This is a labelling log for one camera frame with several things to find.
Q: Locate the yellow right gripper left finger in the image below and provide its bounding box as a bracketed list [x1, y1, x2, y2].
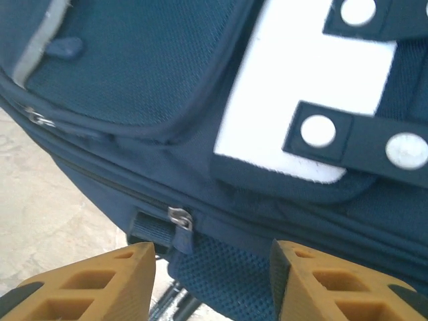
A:
[0, 242, 156, 321]

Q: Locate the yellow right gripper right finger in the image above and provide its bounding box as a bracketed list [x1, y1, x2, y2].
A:
[270, 239, 428, 321]

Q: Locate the navy blue backpack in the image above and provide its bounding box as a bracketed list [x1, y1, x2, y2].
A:
[0, 0, 428, 321]

